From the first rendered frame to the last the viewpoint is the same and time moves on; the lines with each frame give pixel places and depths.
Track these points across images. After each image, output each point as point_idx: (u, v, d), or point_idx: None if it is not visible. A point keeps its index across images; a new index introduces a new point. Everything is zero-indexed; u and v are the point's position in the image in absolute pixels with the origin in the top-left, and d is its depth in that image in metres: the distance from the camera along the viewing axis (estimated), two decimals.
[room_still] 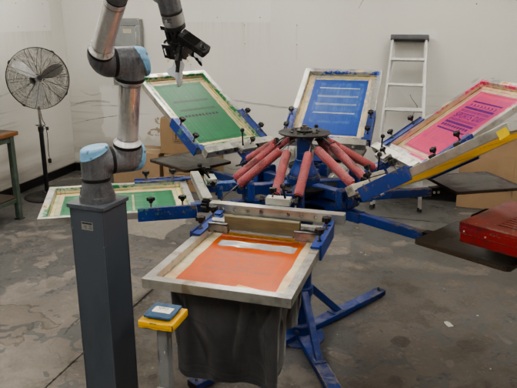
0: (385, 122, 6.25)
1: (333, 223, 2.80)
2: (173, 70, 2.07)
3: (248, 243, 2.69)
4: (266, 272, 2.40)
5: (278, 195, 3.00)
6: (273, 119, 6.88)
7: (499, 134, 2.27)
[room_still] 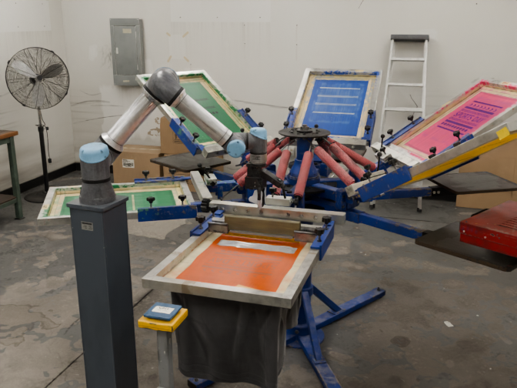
0: (385, 122, 6.25)
1: (333, 223, 2.80)
2: (255, 199, 2.66)
3: (248, 243, 2.69)
4: (266, 272, 2.40)
5: (278, 195, 3.00)
6: (273, 119, 6.88)
7: (499, 134, 2.27)
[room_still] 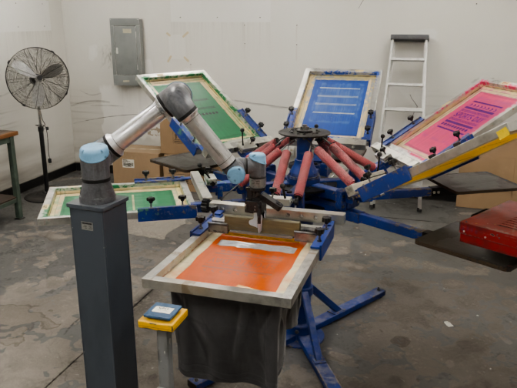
0: (385, 122, 6.25)
1: (333, 223, 2.80)
2: (255, 222, 2.70)
3: (248, 243, 2.69)
4: (266, 272, 2.40)
5: (278, 195, 3.00)
6: (273, 119, 6.88)
7: (499, 134, 2.27)
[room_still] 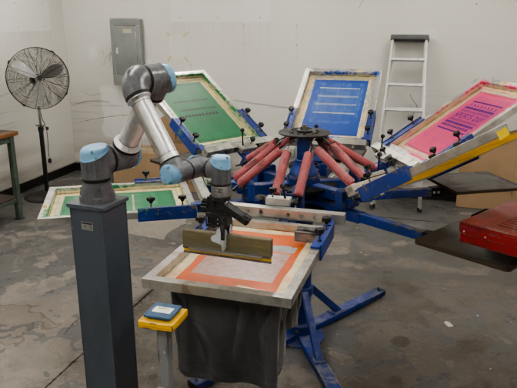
0: (385, 122, 6.25)
1: (333, 223, 2.80)
2: (218, 238, 2.25)
3: None
4: None
5: (278, 195, 3.00)
6: (273, 119, 6.88)
7: (499, 134, 2.27)
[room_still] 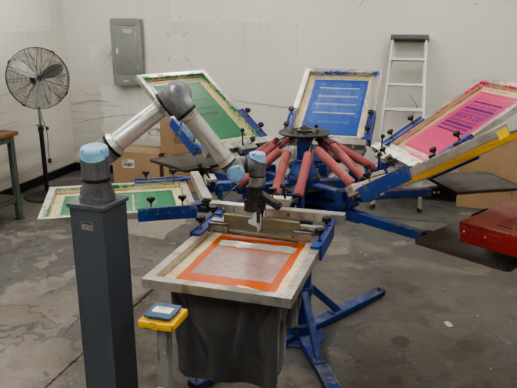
0: (385, 122, 6.25)
1: (333, 223, 2.80)
2: (254, 221, 2.70)
3: (248, 243, 2.69)
4: None
5: (278, 195, 3.00)
6: (273, 119, 6.88)
7: (499, 134, 2.27)
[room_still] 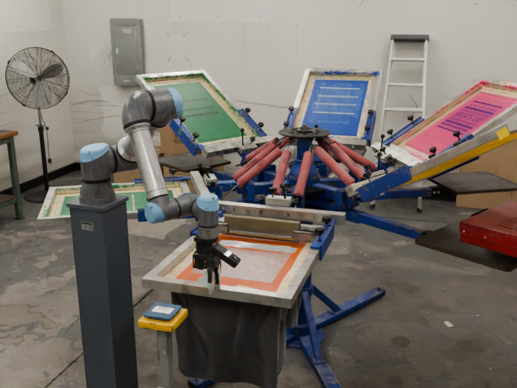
0: (385, 122, 6.25)
1: (333, 223, 2.80)
2: (205, 280, 2.16)
3: (248, 243, 2.69)
4: None
5: (278, 195, 3.00)
6: (273, 119, 6.88)
7: (499, 134, 2.27)
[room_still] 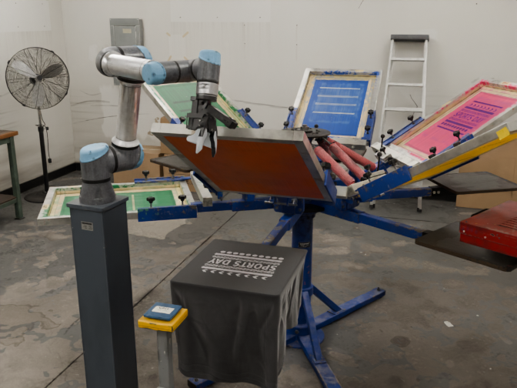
0: (385, 122, 6.25)
1: (336, 189, 2.79)
2: (195, 137, 1.96)
3: None
4: None
5: None
6: (273, 119, 6.88)
7: (499, 134, 2.27)
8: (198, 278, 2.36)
